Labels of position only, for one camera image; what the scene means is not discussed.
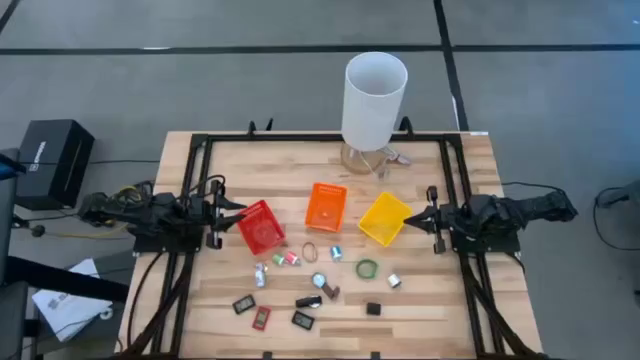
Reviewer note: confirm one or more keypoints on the black aluminium table frame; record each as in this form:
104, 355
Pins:
325, 137

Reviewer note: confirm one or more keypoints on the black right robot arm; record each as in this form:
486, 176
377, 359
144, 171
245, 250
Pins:
530, 207

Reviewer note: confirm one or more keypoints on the brown rubber band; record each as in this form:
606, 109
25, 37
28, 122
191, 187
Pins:
303, 251

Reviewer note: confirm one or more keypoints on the round black floor plug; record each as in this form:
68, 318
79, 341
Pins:
37, 230

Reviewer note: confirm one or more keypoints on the yellow plastic basket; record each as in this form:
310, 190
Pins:
385, 220

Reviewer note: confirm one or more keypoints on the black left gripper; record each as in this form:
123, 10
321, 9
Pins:
214, 215

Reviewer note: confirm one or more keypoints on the round wooden lamp base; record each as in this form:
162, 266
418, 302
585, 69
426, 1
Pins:
356, 162

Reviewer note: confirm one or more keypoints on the red green small item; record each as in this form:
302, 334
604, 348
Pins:
292, 258

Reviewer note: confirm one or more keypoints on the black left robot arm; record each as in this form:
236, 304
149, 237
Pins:
150, 210

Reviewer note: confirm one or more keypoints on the small green tape roll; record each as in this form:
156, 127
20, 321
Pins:
278, 259

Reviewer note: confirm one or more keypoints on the black cardboard box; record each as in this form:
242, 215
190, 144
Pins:
55, 162

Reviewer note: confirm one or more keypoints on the black side desk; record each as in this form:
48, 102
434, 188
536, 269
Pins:
60, 280

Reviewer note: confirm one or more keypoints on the dark blue device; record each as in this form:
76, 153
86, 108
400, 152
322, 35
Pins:
7, 170

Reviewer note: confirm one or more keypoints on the white paper sheets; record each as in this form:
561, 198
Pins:
70, 305

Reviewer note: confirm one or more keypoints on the small white tape roll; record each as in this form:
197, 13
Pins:
394, 280

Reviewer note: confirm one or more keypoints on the black plug adapter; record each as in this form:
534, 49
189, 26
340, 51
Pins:
373, 308

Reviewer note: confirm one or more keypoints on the black link band watch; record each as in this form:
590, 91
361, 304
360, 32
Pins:
307, 302

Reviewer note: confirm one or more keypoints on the red plastic basket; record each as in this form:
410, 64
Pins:
260, 227

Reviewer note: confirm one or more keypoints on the orange plastic basket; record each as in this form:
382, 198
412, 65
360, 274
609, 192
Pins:
325, 207

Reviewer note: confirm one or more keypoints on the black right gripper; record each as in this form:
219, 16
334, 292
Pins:
450, 220

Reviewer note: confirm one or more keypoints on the black digital clock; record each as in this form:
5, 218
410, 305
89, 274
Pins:
303, 320
244, 304

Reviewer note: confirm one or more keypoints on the green wrist band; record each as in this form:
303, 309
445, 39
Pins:
357, 269

